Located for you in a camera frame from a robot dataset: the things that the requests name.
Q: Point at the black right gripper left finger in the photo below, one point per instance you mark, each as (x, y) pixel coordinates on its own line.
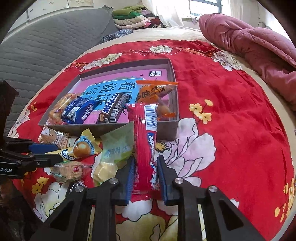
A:
(85, 206)

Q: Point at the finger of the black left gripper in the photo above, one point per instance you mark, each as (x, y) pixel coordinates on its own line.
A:
(41, 160)
(44, 148)

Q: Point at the clear rice cracker snack pack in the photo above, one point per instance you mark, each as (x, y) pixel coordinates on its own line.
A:
(55, 114)

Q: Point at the blue Oreo snack packet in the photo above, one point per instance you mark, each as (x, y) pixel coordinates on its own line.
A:
(78, 110)

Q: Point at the brown Snickers bar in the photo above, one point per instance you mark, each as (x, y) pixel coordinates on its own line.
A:
(114, 108)

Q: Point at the red Alpenliebe candy stick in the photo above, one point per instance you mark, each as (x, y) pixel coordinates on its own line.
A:
(144, 118)

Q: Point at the orange snack packet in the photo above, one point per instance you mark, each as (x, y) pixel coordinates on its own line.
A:
(152, 92)

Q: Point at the brown cartoon snack packet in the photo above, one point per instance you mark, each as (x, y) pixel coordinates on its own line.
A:
(50, 136)

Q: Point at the small clear biscuit packet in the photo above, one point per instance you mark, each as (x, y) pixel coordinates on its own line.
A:
(68, 171)

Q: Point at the yellow Alpenliebe candy bag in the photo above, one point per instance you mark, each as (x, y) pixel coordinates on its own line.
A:
(85, 146)

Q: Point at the red floral blanket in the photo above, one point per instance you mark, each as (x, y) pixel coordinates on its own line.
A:
(231, 138)

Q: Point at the pale green snack bag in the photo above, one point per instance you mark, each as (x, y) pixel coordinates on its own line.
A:
(117, 147)

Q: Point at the grey quilted headboard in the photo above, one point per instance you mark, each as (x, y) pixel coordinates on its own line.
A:
(36, 53)

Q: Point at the pink and blue book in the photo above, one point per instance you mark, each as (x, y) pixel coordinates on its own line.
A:
(101, 87)

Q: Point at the pink quilted duvet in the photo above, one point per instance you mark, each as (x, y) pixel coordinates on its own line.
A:
(269, 53)

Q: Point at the stack of folded clothes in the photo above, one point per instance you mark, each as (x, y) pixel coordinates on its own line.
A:
(136, 17)

